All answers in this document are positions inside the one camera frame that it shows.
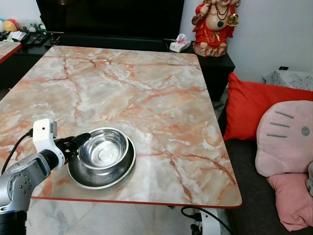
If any pink cat face cushion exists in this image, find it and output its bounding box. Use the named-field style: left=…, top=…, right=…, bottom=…
left=255, top=100, right=313, bottom=178

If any grey patterned pillow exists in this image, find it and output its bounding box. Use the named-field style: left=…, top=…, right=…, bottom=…
left=264, top=70, right=313, bottom=91

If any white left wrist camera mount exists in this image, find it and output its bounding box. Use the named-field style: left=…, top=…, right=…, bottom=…
left=32, top=118, right=66, bottom=169

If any orange round figurine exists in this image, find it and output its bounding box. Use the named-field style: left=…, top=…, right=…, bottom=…
left=4, top=19, right=22, bottom=32

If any black remote control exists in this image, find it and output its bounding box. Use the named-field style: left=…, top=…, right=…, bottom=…
left=24, top=33, right=50, bottom=46

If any plain pink cushion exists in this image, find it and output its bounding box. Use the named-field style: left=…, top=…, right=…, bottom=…
left=267, top=174, right=313, bottom=232

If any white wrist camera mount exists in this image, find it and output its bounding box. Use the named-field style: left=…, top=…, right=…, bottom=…
left=32, top=118, right=66, bottom=169
left=198, top=208, right=221, bottom=235

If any stainless steel bowl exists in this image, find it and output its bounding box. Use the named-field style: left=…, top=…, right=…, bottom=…
left=77, top=128, right=129, bottom=169

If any red laughing buddha statue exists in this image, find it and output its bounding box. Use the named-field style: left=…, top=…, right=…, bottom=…
left=192, top=0, right=241, bottom=58

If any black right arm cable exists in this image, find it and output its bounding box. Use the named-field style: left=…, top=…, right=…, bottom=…
left=181, top=206, right=233, bottom=235

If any dark grey sofa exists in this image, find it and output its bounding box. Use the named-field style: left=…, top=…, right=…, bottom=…
left=215, top=88, right=313, bottom=235

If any red pillow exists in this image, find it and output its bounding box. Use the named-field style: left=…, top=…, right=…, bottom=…
left=224, top=72, right=313, bottom=142

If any black television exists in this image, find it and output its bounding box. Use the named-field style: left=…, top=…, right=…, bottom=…
left=37, top=0, right=185, bottom=40

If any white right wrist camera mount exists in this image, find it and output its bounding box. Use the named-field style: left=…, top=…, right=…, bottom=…
left=198, top=208, right=221, bottom=235

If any stainless steel plate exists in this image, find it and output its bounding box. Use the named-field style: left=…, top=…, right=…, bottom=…
left=67, top=135, right=136, bottom=190

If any white tissue box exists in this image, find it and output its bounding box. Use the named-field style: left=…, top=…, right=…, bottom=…
left=170, top=33, right=191, bottom=53

